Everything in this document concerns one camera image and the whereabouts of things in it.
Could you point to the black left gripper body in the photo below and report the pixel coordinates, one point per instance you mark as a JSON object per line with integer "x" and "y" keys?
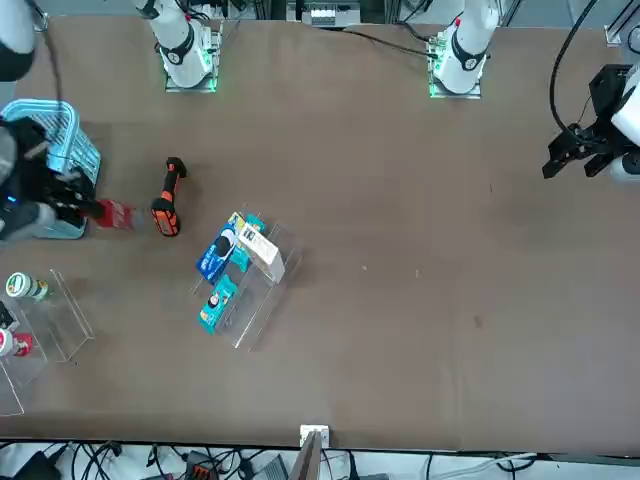
{"x": 610, "y": 90}

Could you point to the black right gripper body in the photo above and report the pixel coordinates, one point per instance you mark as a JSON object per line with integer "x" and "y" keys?
{"x": 35, "y": 150}

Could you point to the red Coca-Cola bottle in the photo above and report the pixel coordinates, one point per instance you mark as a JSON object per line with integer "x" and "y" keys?
{"x": 120, "y": 215}

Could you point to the black orange barcode scanner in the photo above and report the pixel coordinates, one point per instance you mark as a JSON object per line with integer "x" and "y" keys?
{"x": 167, "y": 220}

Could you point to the white orange cookie box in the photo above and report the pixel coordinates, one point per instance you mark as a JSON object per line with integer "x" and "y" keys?
{"x": 262, "y": 255}

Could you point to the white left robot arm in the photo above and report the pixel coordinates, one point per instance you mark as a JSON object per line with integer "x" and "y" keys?
{"x": 467, "y": 45}

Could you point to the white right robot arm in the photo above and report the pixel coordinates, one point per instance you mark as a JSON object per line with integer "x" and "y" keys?
{"x": 180, "y": 50}

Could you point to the blue plastic shopping basket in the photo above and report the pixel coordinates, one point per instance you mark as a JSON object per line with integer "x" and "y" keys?
{"x": 75, "y": 130}

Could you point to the green-lid white cup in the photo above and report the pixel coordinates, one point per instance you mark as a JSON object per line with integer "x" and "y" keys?
{"x": 20, "y": 285}

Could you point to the clear acrylic tiered shelf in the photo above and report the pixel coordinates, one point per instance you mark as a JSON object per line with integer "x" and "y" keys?
{"x": 65, "y": 320}
{"x": 260, "y": 320}

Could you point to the red-lid cup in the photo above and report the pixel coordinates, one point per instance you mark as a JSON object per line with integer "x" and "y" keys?
{"x": 22, "y": 345}

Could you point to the blue Oreo cookie box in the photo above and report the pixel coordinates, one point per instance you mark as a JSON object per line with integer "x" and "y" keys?
{"x": 215, "y": 255}

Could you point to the teal snack packet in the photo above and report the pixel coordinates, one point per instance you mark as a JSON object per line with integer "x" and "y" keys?
{"x": 239, "y": 262}
{"x": 217, "y": 305}

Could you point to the grey power box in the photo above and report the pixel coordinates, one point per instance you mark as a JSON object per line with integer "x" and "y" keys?
{"x": 330, "y": 17}

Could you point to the aluminium frame profile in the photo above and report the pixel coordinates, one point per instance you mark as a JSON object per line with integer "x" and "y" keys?
{"x": 617, "y": 30}

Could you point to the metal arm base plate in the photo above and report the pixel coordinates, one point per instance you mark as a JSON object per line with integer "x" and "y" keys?
{"x": 455, "y": 95}
{"x": 190, "y": 89}

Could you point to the white post foot bracket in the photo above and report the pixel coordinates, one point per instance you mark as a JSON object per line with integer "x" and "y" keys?
{"x": 325, "y": 432}

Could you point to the aluminium stand post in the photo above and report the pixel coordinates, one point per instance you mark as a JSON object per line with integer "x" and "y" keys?
{"x": 307, "y": 460}

